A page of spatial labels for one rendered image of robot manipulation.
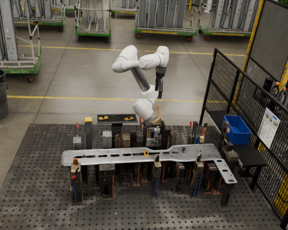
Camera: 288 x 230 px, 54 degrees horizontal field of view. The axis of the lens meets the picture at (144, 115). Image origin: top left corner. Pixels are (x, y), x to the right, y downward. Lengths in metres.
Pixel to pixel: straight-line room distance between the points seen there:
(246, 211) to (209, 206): 0.31
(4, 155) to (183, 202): 2.59
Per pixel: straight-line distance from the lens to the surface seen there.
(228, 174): 2.48
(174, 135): 2.63
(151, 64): 2.19
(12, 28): 6.26
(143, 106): 3.06
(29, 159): 2.99
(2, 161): 4.17
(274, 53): 4.50
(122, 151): 2.51
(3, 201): 2.67
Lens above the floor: 2.57
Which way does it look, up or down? 31 degrees down
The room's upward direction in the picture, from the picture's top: 5 degrees clockwise
